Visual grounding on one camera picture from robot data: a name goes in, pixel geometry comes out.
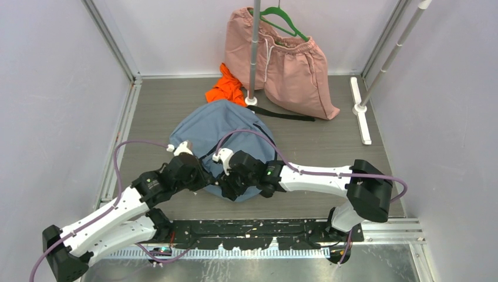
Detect black backpack strap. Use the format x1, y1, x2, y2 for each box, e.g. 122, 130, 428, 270
247, 105, 316, 123

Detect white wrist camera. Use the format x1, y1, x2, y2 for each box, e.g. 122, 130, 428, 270
166, 140, 193, 156
212, 148, 234, 176

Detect orange cloth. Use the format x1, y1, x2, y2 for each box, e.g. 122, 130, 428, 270
205, 63, 247, 107

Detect left rack pole with foot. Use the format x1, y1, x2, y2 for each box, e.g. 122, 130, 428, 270
245, 0, 261, 106

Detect blue student backpack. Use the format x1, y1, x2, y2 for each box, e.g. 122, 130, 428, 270
169, 100, 277, 178

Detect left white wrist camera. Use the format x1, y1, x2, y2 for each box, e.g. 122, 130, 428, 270
166, 140, 193, 156

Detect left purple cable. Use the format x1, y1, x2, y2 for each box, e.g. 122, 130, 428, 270
29, 140, 196, 282

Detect rack pole with foot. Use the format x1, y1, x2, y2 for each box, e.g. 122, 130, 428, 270
245, 0, 261, 106
349, 0, 432, 145

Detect pink shorts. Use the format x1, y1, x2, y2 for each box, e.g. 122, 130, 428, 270
224, 7, 340, 120

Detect right rack pole with foot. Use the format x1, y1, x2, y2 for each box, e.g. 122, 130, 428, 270
349, 0, 432, 145

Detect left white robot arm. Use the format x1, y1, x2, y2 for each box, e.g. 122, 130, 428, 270
42, 153, 214, 281

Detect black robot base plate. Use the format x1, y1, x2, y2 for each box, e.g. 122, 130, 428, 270
148, 219, 348, 250

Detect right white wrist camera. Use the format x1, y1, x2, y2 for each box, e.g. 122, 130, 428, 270
212, 148, 234, 176

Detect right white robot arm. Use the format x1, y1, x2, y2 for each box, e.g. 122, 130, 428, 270
212, 148, 393, 241

